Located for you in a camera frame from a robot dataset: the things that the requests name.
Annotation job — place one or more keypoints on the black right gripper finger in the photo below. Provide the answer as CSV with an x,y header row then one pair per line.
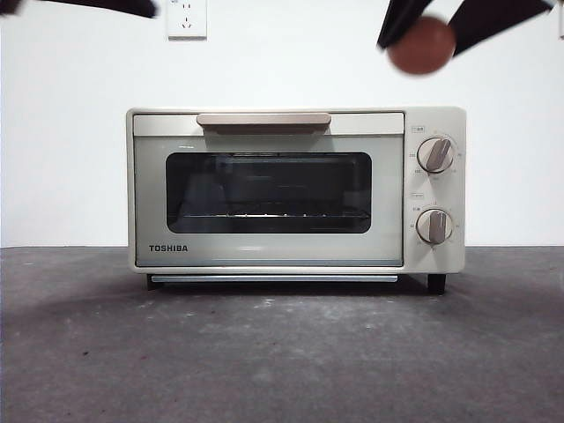
x,y
489,22
396,20

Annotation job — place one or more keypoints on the cream timer knob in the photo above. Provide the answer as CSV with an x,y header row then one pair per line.
x,y
435,226

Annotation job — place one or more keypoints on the cream temperature knob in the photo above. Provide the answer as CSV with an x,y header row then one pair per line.
x,y
435,155

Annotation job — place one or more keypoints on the cream Toshiba toaster oven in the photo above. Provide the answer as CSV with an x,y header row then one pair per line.
x,y
434,119

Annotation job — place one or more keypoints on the white wall socket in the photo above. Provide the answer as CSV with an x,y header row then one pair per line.
x,y
187,22

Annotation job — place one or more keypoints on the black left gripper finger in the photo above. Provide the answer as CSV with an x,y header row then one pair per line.
x,y
88,4

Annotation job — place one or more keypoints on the brown egg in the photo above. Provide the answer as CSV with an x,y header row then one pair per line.
x,y
420,48

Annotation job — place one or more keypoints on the silver crumb tray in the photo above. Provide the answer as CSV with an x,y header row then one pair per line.
x,y
264,278

